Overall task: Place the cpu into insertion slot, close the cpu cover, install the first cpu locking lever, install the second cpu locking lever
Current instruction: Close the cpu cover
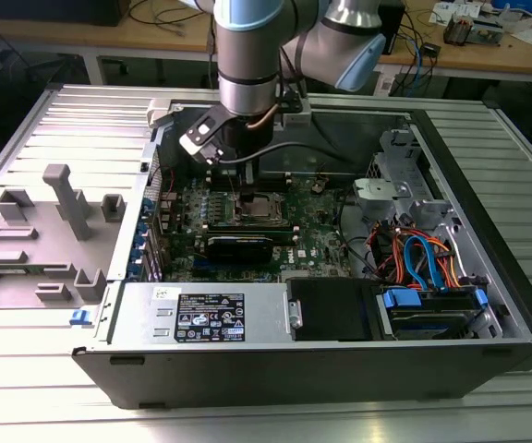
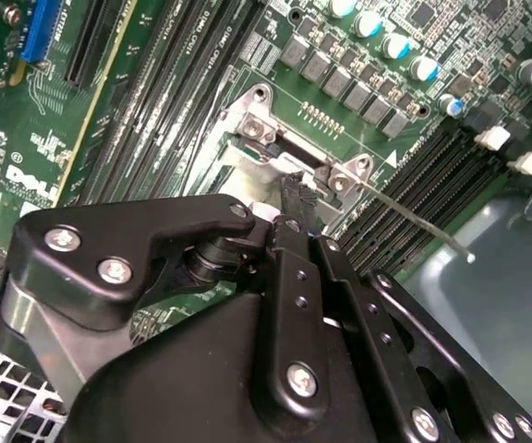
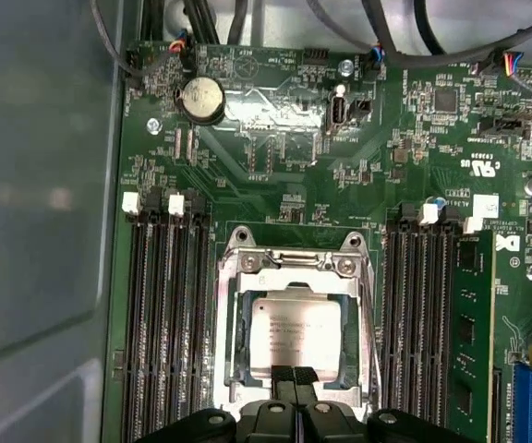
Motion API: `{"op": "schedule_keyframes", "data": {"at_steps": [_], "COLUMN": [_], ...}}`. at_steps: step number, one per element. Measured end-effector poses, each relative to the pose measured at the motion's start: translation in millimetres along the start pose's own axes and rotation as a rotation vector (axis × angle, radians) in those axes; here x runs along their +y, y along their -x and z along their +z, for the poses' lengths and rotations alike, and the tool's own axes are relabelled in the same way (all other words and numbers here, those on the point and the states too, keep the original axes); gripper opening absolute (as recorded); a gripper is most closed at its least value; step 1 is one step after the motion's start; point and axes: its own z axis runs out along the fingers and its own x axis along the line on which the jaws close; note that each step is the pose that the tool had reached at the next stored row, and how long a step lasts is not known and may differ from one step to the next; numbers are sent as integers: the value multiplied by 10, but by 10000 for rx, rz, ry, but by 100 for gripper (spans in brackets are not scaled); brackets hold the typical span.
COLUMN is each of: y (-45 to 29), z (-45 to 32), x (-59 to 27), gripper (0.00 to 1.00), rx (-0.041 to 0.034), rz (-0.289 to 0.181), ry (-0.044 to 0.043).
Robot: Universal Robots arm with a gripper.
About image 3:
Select blue expansion slot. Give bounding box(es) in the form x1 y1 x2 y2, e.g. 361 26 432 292
512 361 532 443

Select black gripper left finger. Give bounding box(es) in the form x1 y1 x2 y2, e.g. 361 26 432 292
136 365 298 443

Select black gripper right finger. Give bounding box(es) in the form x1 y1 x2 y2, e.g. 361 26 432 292
295 366 475 443

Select black PC case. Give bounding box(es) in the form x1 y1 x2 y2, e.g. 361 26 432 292
0 0 532 443

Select RAM slot with black clips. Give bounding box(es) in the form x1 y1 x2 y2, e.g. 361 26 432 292
143 186 171 443
425 205 459 428
382 205 418 428
186 188 212 416

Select round coin battery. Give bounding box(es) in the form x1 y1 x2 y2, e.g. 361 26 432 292
175 76 227 126

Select green RAM stick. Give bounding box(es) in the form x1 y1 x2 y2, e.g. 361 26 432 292
452 228 497 443

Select black sleeved cable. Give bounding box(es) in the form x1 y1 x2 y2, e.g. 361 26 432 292
305 0 532 70

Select internal USB port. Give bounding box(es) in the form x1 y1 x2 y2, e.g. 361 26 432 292
326 90 351 136

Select metal CPU socket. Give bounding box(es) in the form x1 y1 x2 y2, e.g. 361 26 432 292
213 225 383 412

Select RAM slot with white clips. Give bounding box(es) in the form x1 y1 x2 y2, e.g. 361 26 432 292
404 202 441 428
166 192 192 430
121 189 151 443

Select green motherboard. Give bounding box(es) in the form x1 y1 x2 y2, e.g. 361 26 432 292
102 39 532 443

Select silver CPU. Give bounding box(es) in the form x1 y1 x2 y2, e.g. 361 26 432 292
250 294 343 377

